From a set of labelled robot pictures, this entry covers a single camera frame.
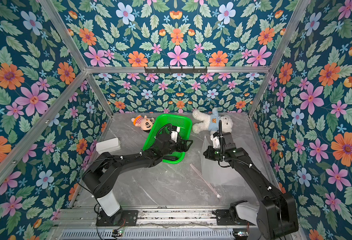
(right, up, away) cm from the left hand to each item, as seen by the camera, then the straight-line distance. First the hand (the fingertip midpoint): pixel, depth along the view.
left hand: (189, 139), depth 85 cm
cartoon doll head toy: (-30, +9, +18) cm, 36 cm away
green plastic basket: (-3, +11, +22) cm, 24 cm away
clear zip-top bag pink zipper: (+16, -30, -5) cm, 35 cm away
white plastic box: (-53, -6, +12) cm, 55 cm away
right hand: (+10, -6, -3) cm, 12 cm away
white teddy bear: (+16, +11, +20) cm, 28 cm away
